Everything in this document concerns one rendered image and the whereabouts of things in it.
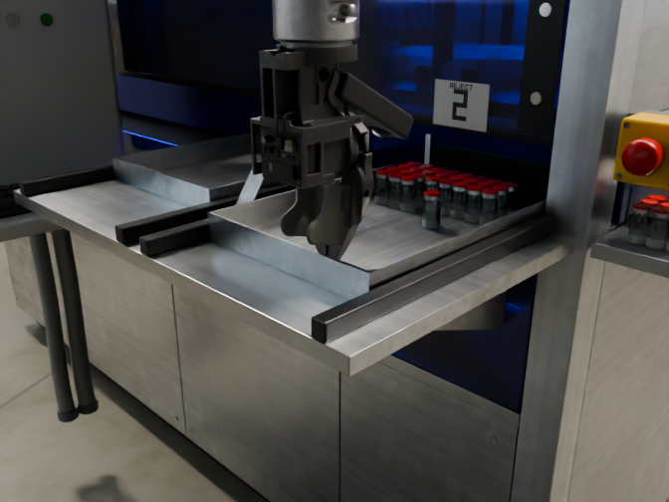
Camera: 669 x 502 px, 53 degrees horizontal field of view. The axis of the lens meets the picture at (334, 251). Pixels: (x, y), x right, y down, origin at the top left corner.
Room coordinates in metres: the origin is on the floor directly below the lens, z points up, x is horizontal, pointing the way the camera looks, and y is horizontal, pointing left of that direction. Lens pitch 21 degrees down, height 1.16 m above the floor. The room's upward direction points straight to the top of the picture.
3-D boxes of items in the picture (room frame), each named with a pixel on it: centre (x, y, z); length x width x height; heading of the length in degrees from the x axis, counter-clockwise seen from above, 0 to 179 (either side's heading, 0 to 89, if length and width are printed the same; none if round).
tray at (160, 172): (1.07, 0.14, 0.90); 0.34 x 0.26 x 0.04; 135
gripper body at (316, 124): (0.61, 0.02, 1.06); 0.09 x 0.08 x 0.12; 135
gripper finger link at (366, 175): (0.61, -0.01, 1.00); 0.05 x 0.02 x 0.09; 45
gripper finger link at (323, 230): (0.60, 0.01, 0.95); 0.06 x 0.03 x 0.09; 135
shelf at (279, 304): (0.90, 0.07, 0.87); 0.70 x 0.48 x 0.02; 45
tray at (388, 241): (0.79, -0.06, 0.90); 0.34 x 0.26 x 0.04; 135
